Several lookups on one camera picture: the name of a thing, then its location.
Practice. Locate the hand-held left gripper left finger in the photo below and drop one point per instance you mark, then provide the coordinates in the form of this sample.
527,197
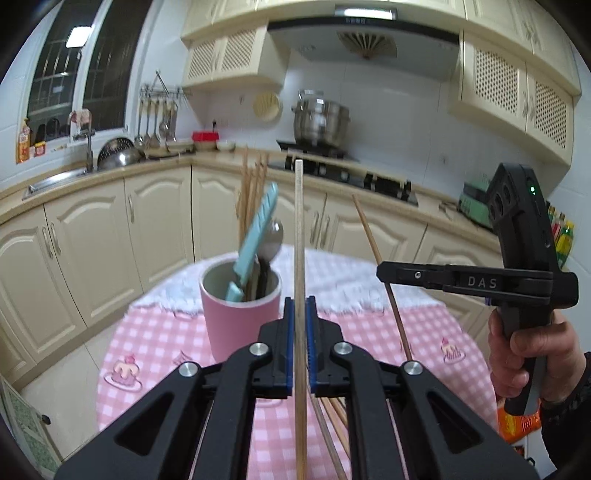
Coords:
288,341

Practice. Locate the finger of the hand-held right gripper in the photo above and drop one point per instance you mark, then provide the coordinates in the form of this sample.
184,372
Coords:
415,274

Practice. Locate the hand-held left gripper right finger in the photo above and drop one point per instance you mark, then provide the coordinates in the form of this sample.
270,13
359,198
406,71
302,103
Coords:
312,341

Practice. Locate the pink cup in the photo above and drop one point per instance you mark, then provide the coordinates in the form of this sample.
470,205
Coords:
231,327

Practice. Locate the brown wooden chopstick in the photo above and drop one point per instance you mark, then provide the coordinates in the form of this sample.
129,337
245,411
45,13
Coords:
369,235

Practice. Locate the light wooden chopstick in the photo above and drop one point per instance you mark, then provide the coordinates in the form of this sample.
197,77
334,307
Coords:
300,230

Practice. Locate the light blue knife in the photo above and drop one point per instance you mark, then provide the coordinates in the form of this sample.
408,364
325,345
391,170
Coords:
258,221

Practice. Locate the person's right forearm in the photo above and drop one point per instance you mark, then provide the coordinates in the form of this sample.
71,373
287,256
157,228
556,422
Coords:
572,429

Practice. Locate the person's right hand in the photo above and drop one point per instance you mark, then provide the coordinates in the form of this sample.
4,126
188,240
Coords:
512,364

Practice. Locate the condiment bottles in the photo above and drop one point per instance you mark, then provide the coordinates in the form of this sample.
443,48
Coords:
563,235

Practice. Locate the green electric cooker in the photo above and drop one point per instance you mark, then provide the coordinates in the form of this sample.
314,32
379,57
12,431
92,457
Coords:
478,203

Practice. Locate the black gas stove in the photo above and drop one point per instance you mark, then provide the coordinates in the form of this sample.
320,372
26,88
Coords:
360,177

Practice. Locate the pink checked tablecloth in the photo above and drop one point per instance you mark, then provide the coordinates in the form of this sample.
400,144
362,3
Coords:
161,332

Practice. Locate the large cream lattice cabinet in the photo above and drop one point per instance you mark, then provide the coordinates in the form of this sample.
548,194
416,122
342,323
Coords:
512,92

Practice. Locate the black induction cooker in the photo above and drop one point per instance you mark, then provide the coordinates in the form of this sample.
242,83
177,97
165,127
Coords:
318,150

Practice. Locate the orange packet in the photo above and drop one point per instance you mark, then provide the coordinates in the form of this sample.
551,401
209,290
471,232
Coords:
517,422

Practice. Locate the steel steamer pot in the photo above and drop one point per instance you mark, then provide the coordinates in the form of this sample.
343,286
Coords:
321,120

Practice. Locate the white bowl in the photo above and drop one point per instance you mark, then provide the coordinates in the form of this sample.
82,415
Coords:
226,146

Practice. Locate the cream base cabinets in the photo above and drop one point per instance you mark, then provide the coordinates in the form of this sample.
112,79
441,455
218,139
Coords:
92,249

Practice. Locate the red box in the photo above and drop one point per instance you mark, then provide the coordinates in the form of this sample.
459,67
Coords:
205,137

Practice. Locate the round yellow steamer tray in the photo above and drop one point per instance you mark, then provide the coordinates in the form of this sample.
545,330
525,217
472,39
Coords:
268,106

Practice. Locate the black range hood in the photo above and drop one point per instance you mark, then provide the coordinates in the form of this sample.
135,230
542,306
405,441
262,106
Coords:
364,41

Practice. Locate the metal slotted spoon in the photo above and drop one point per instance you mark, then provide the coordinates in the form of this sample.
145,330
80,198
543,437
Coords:
167,124

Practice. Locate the metal spatula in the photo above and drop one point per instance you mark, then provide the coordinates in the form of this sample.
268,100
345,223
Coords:
156,129
148,136

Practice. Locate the metal ladle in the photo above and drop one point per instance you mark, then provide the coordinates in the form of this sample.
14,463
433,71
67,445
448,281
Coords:
138,136

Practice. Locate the metal colander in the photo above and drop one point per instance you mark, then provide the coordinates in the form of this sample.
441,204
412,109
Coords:
113,147

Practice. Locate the green patterned board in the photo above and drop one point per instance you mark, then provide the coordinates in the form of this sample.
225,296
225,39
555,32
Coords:
25,424

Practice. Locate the metal faucet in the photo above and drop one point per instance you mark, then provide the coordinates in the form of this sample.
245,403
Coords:
88,147

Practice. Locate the steel sink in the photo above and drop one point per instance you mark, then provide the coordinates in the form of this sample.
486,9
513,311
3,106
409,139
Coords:
55,182

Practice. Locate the small cream lattice cabinet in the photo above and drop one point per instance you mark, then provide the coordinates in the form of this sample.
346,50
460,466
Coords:
231,55

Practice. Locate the metal tongs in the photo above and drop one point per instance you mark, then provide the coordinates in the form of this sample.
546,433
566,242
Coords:
164,83

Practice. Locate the pink cloth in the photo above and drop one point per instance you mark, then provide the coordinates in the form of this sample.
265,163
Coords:
81,117

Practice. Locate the small red jar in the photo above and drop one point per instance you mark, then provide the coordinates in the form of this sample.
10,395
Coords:
40,148

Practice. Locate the orange oil bottle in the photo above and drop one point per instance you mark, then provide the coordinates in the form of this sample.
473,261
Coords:
24,143

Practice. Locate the white framed window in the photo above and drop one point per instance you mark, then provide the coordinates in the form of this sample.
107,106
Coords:
55,83

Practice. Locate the metal utensil rail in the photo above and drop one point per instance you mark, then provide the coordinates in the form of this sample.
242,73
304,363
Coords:
161,93

